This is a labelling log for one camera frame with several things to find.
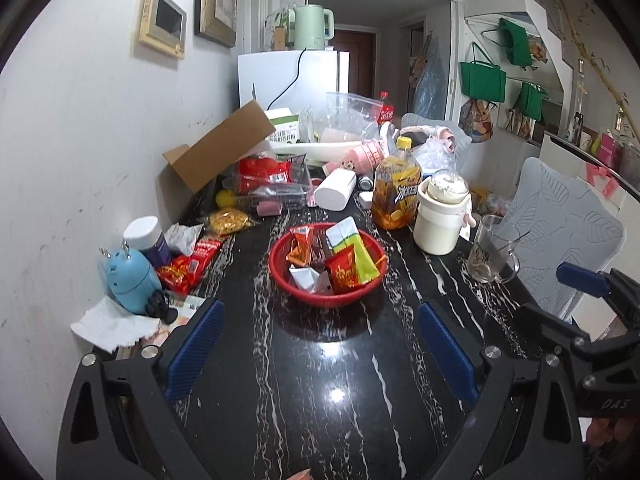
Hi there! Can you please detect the red gold candy wrapper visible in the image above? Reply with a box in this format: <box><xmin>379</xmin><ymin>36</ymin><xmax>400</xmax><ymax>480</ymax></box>
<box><xmin>326</xmin><ymin>246</ymin><xmax>361</xmax><ymax>295</ymax></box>

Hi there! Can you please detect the red snack packet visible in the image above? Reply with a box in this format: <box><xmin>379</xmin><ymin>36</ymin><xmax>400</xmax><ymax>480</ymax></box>
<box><xmin>286</xmin><ymin>226</ymin><xmax>314</xmax><ymax>268</ymax></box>

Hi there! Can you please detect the brown snack packet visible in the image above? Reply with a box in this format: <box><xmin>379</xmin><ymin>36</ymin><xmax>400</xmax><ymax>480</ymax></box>
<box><xmin>310</xmin><ymin>228</ymin><xmax>333</xmax><ymax>273</ymax></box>

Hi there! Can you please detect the green white tissue pack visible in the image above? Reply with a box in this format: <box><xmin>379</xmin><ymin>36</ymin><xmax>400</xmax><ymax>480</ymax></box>
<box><xmin>326</xmin><ymin>217</ymin><xmax>380</xmax><ymax>285</ymax></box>

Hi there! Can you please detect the red snack packets pile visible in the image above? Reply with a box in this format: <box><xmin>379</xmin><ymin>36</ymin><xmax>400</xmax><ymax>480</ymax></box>
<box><xmin>156</xmin><ymin>237</ymin><xmax>222</xmax><ymax>296</ymax></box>

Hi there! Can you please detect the crumpled white tissue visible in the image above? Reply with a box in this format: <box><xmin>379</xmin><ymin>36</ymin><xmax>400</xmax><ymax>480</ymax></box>
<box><xmin>70</xmin><ymin>296</ymin><xmax>160</xmax><ymax>352</ymax></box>

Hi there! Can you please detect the glass mug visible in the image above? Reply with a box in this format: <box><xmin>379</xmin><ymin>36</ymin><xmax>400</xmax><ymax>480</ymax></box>
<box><xmin>466</xmin><ymin>214</ymin><xmax>527</xmax><ymax>284</ymax></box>

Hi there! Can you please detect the red plastic basket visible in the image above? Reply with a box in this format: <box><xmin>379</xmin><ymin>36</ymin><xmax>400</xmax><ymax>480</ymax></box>
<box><xmin>268</xmin><ymin>217</ymin><xmax>388</xmax><ymax>309</ymax></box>

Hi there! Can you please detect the white lid blue jar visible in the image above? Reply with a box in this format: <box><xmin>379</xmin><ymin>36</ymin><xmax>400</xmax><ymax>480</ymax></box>
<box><xmin>122</xmin><ymin>216</ymin><xmax>171</xmax><ymax>268</ymax></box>

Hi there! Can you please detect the yellow noodle snack packet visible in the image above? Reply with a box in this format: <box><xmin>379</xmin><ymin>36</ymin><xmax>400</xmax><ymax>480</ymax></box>
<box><xmin>205</xmin><ymin>208</ymin><xmax>255</xmax><ymax>236</ymax></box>

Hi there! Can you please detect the cream ceramic jar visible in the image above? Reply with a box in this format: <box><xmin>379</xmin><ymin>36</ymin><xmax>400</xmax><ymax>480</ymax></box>
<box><xmin>413</xmin><ymin>169</ymin><xmax>477</xmax><ymax>256</ymax></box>

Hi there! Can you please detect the yellow round fruit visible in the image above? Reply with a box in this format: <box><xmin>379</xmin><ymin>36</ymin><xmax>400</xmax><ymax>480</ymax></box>
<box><xmin>215</xmin><ymin>190</ymin><xmax>236</xmax><ymax>209</ymax></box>

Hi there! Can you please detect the orange drink bottle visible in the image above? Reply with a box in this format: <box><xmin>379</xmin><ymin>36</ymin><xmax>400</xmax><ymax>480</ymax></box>
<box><xmin>371</xmin><ymin>136</ymin><xmax>422</xmax><ymax>231</ymax></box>

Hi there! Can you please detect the clear plastic tray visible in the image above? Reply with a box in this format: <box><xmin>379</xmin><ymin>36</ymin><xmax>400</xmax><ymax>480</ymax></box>
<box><xmin>222</xmin><ymin>155</ymin><xmax>312</xmax><ymax>210</ymax></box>

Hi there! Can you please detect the brown cardboard box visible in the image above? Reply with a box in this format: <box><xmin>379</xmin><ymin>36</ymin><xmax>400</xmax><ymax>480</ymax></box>
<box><xmin>163</xmin><ymin>100</ymin><xmax>274</xmax><ymax>193</ymax></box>

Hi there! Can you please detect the red bag in tray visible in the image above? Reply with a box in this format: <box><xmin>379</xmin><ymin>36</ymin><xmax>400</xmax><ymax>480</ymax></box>
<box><xmin>236</xmin><ymin>157</ymin><xmax>292</xmax><ymax>194</ymax></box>

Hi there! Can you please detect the white paper roll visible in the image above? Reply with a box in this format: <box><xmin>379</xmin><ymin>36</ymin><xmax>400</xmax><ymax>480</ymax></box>
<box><xmin>314</xmin><ymin>168</ymin><xmax>357</xmax><ymax>211</ymax></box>

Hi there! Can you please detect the green white carton box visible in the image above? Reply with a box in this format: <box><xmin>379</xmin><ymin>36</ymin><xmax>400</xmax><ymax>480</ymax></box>
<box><xmin>265</xmin><ymin>107</ymin><xmax>300</xmax><ymax>144</ymax></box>

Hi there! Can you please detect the green tote bag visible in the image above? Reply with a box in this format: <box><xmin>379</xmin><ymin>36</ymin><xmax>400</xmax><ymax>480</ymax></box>
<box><xmin>460</xmin><ymin>42</ymin><xmax>506</xmax><ymax>103</ymax></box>

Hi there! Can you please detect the red cola bottle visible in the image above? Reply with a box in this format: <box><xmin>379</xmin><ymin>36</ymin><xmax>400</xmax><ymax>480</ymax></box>
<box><xmin>378</xmin><ymin>91</ymin><xmax>395</xmax><ymax>125</ymax></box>

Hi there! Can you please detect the white mini fridge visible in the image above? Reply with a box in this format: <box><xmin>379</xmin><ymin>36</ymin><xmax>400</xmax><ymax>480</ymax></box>
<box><xmin>238</xmin><ymin>50</ymin><xmax>350</xmax><ymax>114</ymax></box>

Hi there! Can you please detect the green electric kettle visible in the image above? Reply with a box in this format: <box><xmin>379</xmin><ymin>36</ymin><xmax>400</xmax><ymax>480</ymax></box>
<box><xmin>294</xmin><ymin>4</ymin><xmax>335</xmax><ymax>50</ymax></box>

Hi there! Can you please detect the framed picture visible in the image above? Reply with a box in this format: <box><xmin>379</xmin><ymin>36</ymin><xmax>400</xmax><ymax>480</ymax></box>
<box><xmin>194</xmin><ymin>0</ymin><xmax>238</xmax><ymax>48</ymax></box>

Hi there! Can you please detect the wall intercom panel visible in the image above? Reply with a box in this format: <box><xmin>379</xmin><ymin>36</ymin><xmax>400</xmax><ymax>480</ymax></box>
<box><xmin>139</xmin><ymin>0</ymin><xmax>186</xmax><ymax>58</ymax></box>

